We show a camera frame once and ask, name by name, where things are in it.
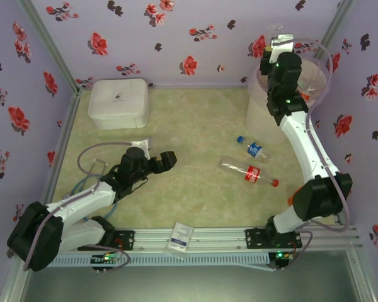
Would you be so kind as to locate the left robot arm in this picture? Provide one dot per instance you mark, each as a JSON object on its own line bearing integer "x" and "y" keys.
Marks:
{"x": 78, "y": 201}

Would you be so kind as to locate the clear plastic bin liner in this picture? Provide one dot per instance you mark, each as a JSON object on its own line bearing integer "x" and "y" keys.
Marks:
{"x": 318, "y": 72}

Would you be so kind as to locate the white plastic waste bin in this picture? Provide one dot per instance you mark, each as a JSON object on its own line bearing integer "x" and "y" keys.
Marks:
{"x": 261, "y": 119}

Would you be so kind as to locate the white lidded storage box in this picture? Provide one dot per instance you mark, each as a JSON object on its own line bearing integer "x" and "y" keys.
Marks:
{"x": 119, "y": 100}

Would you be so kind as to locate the plastic bag with card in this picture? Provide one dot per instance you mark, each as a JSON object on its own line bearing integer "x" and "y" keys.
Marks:
{"x": 179, "y": 236}

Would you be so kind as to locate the blue bottle cap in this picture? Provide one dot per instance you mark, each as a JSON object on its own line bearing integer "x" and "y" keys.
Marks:
{"x": 241, "y": 139}

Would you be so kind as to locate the clear bottle blue label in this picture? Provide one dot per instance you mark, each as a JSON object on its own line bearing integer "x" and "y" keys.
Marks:
{"x": 255, "y": 150}

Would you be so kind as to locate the clear cola bottle red label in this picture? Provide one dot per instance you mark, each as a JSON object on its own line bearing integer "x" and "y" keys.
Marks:
{"x": 252, "y": 174}

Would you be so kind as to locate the orange pill bottle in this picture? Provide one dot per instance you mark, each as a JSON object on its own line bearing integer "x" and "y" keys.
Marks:
{"x": 292, "y": 197}

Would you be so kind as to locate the aluminium frame post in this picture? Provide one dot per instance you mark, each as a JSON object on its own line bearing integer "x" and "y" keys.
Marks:
{"x": 47, "y": 41}
{"x": 337, "y": 22}
{"x": 11, "y": 283}
{"x": 362, "y": 277}

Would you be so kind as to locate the aluminium table side rail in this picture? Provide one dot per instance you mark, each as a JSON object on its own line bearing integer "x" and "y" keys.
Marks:
{"x": 66, "y": 126}

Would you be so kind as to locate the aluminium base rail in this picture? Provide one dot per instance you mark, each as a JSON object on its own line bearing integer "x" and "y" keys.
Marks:
{"x": 220, "y": 239}

